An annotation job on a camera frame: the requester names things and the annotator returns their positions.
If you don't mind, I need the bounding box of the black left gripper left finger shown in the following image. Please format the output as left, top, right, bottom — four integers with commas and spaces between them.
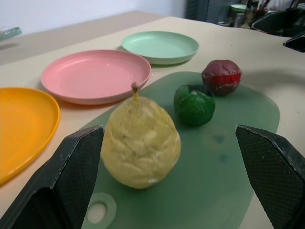
0, 125, 105, 229

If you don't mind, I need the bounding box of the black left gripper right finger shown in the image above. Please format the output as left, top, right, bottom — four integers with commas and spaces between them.
234, 124, 305, 229

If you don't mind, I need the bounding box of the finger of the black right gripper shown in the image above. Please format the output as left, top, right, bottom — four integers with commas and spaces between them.
283, 31, 305, 52
251, 7, 305, 37

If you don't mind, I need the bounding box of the orange plate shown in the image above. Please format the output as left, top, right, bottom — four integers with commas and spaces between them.
0, 87, 61, 187

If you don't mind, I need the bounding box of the dark red round fruit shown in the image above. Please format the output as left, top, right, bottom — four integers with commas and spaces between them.
201, 59, 243, 96

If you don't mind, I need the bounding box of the green bell pepper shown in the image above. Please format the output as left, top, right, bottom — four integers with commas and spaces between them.
173, 83, 216, 126

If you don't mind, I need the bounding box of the pink plate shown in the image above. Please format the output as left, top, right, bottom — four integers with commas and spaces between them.
40, 49, 153, 105

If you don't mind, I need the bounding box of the light green plate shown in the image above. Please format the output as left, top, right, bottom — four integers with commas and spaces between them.
121, 31, 200, 65

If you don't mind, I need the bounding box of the light green lid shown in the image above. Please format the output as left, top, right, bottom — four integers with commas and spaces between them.
230, 4, 248, 13

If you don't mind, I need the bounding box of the green cutting board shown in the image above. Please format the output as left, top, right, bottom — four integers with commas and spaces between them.
81, 71, 281, 229

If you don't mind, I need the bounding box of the dark cabinet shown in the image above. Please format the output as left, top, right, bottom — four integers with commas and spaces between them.
185, 0, 231, 24

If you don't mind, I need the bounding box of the yellow pear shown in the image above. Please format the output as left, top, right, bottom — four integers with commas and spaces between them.
100, 82, 182, 190

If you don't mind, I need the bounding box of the pale green glass dish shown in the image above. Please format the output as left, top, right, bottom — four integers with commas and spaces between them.
0, 26, 23, 40

